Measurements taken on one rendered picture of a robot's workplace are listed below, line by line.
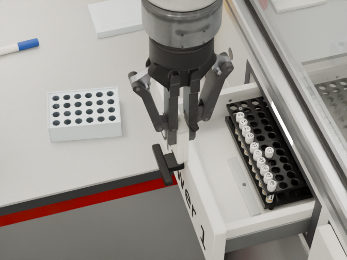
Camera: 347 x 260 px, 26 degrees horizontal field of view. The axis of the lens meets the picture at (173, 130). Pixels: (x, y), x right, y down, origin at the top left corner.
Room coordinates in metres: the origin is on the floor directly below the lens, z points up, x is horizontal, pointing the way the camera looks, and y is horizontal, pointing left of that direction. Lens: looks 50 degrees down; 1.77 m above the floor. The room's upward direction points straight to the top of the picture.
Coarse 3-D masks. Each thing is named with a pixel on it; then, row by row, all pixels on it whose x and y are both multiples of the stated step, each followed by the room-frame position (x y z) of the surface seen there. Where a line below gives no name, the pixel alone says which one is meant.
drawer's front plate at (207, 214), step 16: (160, 96) 0.77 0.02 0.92; (160, 112) 0.78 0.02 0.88; (192, 144) 0.67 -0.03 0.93; (192, 160) 0.64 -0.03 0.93; (176, 176) 0.69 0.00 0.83; (192, 176) 0.62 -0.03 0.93; (192, 192) 0.62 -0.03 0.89; (208, 192) 0.59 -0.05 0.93; (208, 208) 0.56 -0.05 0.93; (208, 224) 0.55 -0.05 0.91; (224, 224) 0.54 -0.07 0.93; (208, 240) 0.54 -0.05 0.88; (224, 240) 0.53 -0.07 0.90; (208, 256) 0.54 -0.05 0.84
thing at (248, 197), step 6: (228, 162) 0.71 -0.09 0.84; (234, 162) 0.70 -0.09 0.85; (234, 168) 0.69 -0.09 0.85; (240, 168) 0.69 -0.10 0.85; (234, 174) 0.68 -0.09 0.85; (240, 174) 0.68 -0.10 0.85; (240, 180) 0.67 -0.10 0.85; (246, 180) 0.67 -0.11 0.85; (240, 186) 0.66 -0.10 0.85; (246, 186) 0.66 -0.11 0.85; (246, 192) 0.65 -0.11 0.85; (246, 198) 0.64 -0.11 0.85; (252, 198) 0.64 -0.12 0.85; (246, 204) 0.63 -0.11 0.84; (252, 204) 0.62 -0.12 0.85; (252, 210) 0.61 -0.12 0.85; (258, 210) 0.61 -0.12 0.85; (252, 216) 0.61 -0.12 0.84
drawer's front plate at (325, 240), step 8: (328, 224) 0.54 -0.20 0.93; (320, 232) 0.53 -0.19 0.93; (328, 232) 0.53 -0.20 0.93; (320, 240) 0.52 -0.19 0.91; (328, 240) 0.51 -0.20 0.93; (336, 240) 0.51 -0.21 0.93; (312, 248) 0.53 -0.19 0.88; (320, 248) 0.52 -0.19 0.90; (328, 248) 0.50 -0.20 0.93; (336, 248) 0.50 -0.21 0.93; (312, 256) 0.53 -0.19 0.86; (320, 256) 0.51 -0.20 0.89; (328, 256) 0.50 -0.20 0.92; (336, 256) 0.49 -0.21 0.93; (344, 256) 0.49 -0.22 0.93
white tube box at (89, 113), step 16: (48, 96) 0.89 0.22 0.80; (64, 96) 0.89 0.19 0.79; (80, 96) 0.89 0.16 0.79; (96, 96) 0.89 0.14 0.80; (112, 96) 0.89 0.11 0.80; (48, 112) 0.85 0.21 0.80; (64, 112) 0.85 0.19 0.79; (80, 112) 0.86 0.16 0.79; (96, 112) 0.85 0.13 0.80; (112, 112) 0.85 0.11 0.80; (48, 128) 0.81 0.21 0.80; (64, 128) 0.82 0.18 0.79; (80, 128) 0.82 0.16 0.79; (96, 128) 0.82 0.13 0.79; (112, 128) 0.83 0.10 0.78
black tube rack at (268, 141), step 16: (256, 112) 0.76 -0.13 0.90; (256, 128) 0.73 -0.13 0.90; (272, 128) 0.73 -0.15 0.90; (240, 144) 0.72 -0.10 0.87; (272, 144) 0.70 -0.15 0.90; (272, 160) 0.67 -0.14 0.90; (288, 160) 0.67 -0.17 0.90; (288, 176) 0.66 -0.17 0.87; (288, 192) 0.63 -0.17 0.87; (304, 192) 0.63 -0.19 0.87; (272, 208) 0.62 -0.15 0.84
